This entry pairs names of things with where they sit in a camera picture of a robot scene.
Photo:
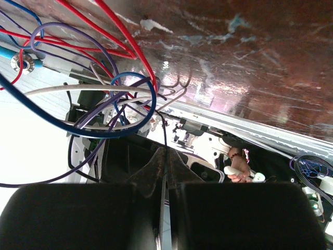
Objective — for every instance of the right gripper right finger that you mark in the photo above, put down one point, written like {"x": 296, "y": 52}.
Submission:
{"x": 238, "y": 216}

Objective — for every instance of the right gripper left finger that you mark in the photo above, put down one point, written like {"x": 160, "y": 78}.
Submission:
{"x": 88, "y": 216}

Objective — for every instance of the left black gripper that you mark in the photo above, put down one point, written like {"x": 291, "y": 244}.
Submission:
{"x": 123, "y": 157}

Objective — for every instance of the black zip tie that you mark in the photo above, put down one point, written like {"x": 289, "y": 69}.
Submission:
{"x": 164, "y": 129}

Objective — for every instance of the operator's bare hand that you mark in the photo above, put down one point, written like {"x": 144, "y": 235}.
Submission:
{"x": 239, "y": 163}

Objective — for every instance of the blue plastic fitting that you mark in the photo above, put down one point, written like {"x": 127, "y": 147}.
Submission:
{"x": 29, "y": 64}

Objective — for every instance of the aluminium front rail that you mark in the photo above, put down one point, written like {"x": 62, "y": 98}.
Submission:
{"x": 295, "y": 118}

